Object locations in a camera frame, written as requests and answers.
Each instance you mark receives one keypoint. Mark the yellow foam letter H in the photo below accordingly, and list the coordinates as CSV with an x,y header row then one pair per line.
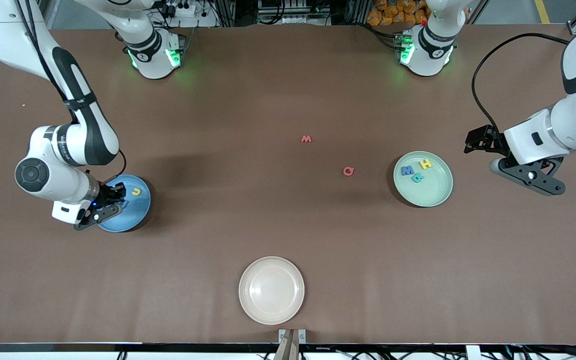
x,y
426,163

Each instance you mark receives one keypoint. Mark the teal foam letter R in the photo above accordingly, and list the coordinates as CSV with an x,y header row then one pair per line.
x,y
418,177

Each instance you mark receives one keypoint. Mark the blue foam letter W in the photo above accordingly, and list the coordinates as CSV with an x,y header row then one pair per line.
x,y
407,170

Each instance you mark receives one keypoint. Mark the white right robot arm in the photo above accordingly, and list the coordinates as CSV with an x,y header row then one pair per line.
x,y
93,140

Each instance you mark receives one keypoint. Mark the blue plate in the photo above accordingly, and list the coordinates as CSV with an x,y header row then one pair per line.
x,y
135,212

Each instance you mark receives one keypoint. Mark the green plate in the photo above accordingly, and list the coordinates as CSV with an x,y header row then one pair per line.
x,y
430,192

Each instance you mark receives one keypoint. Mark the red foam letter Q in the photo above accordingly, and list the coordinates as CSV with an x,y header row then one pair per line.
x,y
345,172

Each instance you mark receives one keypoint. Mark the orange bags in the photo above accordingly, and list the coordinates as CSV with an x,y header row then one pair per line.
x,y
393,12

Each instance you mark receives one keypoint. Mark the red foam letter w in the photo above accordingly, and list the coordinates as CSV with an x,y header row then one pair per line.
x,y
306,139

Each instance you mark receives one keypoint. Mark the beige plate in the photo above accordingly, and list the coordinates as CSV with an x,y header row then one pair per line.
x,y
271,290

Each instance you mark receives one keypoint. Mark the white power strip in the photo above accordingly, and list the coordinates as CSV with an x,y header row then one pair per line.
x,y
182,7

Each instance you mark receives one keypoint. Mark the metal equipment rack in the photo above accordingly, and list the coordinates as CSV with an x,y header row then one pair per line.
x,y
293,10

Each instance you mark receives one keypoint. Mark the metal table edge bracket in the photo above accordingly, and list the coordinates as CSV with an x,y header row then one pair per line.
x,y
292,336

